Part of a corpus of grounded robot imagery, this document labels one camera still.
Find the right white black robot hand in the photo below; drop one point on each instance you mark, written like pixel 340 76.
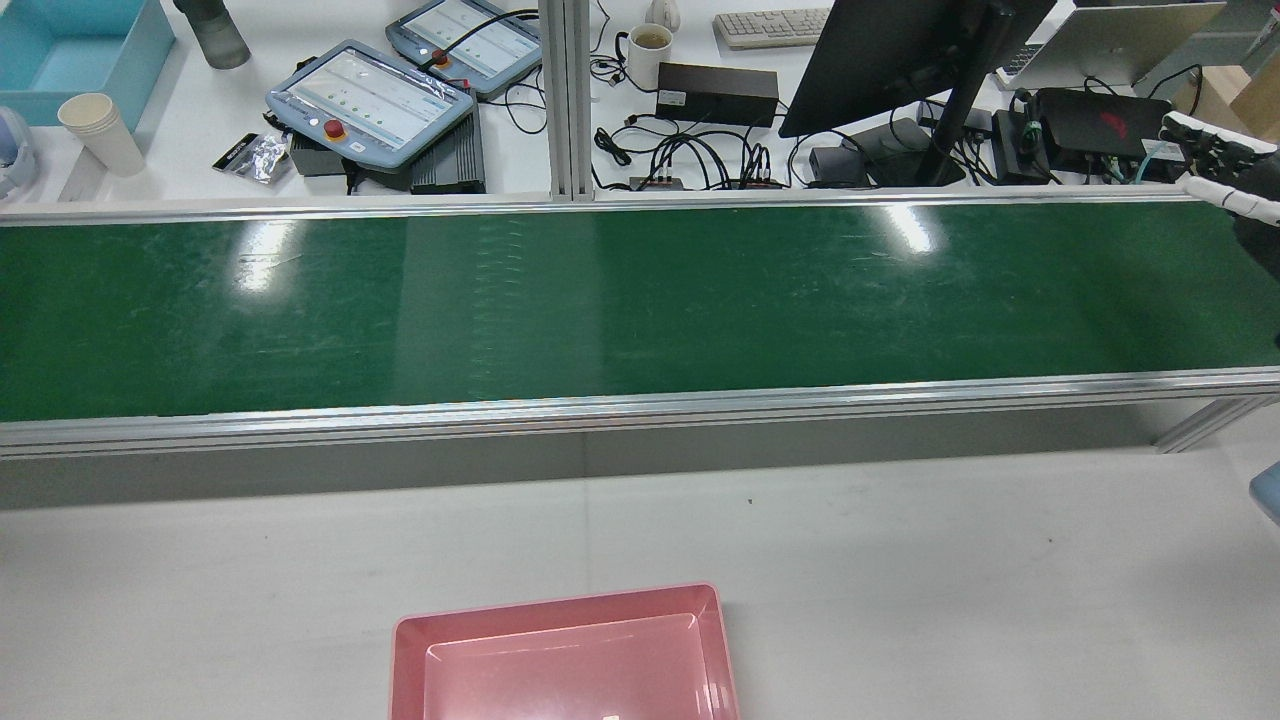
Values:
pixel 1225 185

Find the brown cardboard box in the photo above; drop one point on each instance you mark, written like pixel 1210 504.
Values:
pixel 1245 105

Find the black ribbed electronics box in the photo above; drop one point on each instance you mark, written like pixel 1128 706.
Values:
pixel 455 160

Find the pink plastic tray box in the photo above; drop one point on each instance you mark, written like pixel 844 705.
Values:
pixel 560 660

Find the black mini PC red logo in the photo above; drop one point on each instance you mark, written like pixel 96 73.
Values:
pixel 1100 122

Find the silver laptop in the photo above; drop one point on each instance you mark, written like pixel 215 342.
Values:
pixel 1110 45

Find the black docking device green plug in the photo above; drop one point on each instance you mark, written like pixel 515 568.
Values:
pixel 1018 145

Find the black monitor stand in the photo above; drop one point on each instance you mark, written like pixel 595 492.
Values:
pixel 950 120

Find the blue plastic object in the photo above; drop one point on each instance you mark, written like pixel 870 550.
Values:
pixel 1268 492

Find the black computer monitor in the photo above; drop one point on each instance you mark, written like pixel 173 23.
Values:
pixel 880 60

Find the small black adapter block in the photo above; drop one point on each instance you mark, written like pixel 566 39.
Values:
pixel 835 165

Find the white computer keyboard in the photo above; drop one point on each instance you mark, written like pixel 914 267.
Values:
pixel 770 27

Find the black rectangular power brick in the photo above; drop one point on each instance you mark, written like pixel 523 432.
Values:
pixel 715 95

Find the small grey USB hub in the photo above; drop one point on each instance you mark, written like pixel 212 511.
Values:
pixel 657 183

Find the white computer mouse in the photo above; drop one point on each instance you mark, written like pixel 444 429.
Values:
pixel 665 14

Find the white mug with drink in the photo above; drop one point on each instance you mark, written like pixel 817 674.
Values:
pixel 647 60

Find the green conveyor belt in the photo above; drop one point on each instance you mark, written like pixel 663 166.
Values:
pixel 600 300

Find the small grey teach pendant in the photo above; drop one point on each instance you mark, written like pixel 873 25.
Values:
pixel 470 40

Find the large grey teach pendant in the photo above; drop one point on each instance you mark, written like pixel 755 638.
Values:
pixel 370 100

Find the dark grey power adapter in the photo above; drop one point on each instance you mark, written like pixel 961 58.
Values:
pixel 318 157

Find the small plastic parts bag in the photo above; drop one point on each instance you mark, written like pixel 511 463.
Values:
pixel 262 158

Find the grey translucent bottle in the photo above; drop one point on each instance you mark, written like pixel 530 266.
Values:
pixel 220 35

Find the stacked white paper cups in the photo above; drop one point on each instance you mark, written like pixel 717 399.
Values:
pixel 100 130

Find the light blue plastic bin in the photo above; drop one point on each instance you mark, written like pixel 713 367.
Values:
pixel 70 60

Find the white blue plastic device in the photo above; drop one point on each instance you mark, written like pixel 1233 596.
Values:
pixel 15 150

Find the aluminium profile post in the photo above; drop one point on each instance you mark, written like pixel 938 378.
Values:
pixel 565 100

